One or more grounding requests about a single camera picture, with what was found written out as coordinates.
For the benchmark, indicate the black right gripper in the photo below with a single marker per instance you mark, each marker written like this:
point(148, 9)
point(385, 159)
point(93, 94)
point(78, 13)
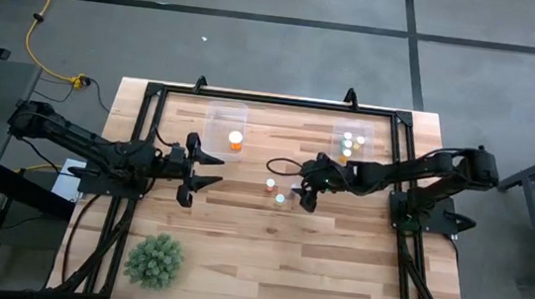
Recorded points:
point(334, 176)

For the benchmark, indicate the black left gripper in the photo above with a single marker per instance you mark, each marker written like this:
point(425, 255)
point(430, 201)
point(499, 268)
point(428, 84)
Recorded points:
point(175, 162)

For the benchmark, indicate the blue bottle with red pills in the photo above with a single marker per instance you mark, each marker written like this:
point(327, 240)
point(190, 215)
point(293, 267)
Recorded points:
point(294, 190)

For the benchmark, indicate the yellow-green pill bottle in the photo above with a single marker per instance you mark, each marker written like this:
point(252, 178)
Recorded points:
point(280, 199)

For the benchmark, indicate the large orange pill bottle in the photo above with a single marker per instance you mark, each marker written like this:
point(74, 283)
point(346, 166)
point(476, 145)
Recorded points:
point(236, 138)

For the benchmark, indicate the small orange pill bottle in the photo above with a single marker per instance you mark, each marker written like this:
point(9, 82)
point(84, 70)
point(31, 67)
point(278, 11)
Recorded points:
point(346, 154)

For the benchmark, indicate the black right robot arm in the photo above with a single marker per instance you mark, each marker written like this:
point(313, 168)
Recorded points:
point(420, 168)

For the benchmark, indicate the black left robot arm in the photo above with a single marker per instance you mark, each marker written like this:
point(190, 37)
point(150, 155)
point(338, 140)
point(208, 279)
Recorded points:
point(89, 143)

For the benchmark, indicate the pink pill bottle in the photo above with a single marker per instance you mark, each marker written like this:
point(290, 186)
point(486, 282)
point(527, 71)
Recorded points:
point(270, 184)

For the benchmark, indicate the clear plastic bin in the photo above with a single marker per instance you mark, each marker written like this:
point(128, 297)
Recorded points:
point(223, 115)
point(366, 130)

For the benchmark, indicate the clear white-capped pill bottle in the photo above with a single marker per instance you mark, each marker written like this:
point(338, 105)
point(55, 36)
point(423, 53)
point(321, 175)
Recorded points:
point(347, 135)

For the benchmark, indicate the green artificial succulent plant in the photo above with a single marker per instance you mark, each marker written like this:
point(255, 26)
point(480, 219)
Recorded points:
point(154, 260)

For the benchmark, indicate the white paper scrap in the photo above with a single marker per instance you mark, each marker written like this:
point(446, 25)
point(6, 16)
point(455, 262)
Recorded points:
point(204, 39)

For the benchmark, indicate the white paper sheet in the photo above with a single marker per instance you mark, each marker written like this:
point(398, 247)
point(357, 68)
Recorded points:
point(65, 183)

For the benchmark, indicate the black desk beam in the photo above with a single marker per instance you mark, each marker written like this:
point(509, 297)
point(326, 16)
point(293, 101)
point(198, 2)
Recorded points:
point(29, 191)

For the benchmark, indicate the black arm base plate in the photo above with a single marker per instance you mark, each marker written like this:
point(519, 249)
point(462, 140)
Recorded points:
point(439, 222)
point(94, 186)

